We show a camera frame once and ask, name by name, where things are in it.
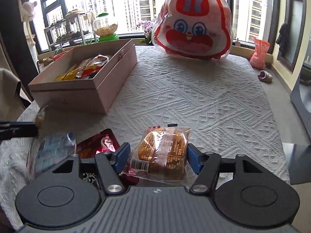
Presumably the red egg tart snack bag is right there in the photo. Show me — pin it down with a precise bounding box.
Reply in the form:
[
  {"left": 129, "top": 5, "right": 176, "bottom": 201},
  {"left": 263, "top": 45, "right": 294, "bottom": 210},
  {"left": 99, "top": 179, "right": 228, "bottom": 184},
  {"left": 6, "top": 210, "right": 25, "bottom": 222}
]
[{"left": 76, "top": 128, "right": 120, "bottom": 189}]

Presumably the brown bread packet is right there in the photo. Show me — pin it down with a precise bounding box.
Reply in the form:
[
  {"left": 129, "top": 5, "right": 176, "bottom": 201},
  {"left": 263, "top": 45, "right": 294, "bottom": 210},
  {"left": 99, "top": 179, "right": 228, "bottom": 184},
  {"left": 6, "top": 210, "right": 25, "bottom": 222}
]
[{"left": 122, "top": 126, "right": 191, "bottom": 185}]

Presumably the blue pig cartoon snack packet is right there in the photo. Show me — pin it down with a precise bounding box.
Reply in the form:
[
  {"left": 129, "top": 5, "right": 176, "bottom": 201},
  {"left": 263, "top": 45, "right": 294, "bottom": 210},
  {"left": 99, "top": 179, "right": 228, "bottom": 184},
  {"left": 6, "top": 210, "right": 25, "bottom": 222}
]
[{"left": 26, "top": 132, "right": 76, "bottom": 180}]

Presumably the yellow brown snack bag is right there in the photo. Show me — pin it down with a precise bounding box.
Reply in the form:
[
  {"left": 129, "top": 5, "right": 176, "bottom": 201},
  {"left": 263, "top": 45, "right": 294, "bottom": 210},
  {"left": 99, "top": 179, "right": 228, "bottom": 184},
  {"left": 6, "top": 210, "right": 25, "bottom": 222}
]
[{"left": 54, "top": 64, "right": 79, "bottom": 81}]

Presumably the red spicy strip snack bag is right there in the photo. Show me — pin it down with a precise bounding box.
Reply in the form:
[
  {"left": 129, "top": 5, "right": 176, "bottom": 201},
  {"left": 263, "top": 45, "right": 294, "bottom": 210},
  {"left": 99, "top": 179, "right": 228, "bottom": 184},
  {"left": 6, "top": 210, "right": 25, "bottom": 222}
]
[{"left": 76, "top": 54, "right": 111, "bottom": 79}]

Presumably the clear round cookie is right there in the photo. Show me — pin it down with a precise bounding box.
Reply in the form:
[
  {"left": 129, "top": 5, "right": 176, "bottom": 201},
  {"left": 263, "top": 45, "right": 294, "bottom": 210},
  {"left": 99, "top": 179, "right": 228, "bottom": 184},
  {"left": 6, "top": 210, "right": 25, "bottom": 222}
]
[{"left": 34, "top": 106, "right": 47, "bottom": 129}]

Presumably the beige covered chair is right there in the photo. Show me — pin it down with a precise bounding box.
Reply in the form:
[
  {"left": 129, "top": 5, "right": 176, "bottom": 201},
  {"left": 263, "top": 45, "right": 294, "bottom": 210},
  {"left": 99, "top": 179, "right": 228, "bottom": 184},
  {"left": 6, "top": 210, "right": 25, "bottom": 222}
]
[{"left": 0, "top": 68, "right": 31, "bottom": 121}]

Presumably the white textured tablecloth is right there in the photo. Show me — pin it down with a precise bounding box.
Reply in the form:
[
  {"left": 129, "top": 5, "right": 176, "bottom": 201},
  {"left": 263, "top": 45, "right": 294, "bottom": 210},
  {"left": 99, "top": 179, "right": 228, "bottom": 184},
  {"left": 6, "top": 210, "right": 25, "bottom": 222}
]
[{"left": 1, "top": 46, "right": 289, "bottom": 232}]

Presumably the pink cardboard box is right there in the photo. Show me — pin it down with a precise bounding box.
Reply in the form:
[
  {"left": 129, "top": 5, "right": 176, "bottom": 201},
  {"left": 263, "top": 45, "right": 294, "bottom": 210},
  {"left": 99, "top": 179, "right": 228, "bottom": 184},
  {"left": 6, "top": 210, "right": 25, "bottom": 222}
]
[{"left": 28, "top": 39, "right": 137, "bottom": 114}]

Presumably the red plastic basin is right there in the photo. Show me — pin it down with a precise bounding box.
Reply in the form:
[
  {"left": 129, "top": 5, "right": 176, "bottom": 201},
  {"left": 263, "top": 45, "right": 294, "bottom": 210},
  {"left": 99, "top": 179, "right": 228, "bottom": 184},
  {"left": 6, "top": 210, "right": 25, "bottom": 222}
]
[{"left": 53, "top": 51, "right": 68, "bottom": 61}]

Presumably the slipper on floor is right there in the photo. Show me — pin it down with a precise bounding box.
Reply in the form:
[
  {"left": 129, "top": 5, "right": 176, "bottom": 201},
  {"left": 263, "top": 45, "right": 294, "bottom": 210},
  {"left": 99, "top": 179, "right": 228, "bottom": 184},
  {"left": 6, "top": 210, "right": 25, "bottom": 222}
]
[{"left": 257, "top": 70, "right": 273, "bottom": 83}]

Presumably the orange plastic bag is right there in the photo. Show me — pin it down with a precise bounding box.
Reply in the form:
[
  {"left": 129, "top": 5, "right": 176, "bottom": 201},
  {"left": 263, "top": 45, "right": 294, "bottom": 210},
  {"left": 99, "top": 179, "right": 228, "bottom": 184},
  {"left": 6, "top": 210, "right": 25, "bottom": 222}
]
[{"left": 249, "top": 38, "right": 270, "bottom": 70}]

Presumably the metal shoe rack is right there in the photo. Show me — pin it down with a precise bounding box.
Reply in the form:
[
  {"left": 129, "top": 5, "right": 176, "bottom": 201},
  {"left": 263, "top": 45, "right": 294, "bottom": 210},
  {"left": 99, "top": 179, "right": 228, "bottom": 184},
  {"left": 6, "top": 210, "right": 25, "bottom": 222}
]
[{"left": 44, "top": 9, "right": 98, "bottom": 51}]

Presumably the green candy dispenser globe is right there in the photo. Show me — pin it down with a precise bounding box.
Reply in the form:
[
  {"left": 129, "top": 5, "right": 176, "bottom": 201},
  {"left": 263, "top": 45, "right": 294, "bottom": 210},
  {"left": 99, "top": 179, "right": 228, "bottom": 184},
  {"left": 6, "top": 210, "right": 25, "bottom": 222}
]
[{"left": 92, "top": 13, "right": 119, "bottom": 43}]

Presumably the red rabbit face snack bag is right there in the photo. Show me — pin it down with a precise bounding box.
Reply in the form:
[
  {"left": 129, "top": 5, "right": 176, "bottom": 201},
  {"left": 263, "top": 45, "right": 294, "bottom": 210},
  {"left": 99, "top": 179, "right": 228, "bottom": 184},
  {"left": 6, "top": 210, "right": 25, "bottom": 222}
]
[{"left": 151, "top": 0, "right": 232, "bottom": 60}]

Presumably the pink orchid flower pot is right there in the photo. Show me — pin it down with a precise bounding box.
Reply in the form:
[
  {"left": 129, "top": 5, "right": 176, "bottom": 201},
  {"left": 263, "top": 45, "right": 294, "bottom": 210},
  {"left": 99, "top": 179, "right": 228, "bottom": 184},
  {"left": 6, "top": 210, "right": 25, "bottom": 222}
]
[{"left": 136, "top": 18, "right": 156, "bottom": 45}]

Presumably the dark framed door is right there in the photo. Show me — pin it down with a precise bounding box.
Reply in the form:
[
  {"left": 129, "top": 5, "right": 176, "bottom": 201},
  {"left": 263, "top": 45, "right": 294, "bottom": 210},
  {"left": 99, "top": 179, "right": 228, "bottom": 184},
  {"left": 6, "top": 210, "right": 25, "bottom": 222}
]
[{"left": 276, "top": 0, "right": 307, "bottom": 73}]

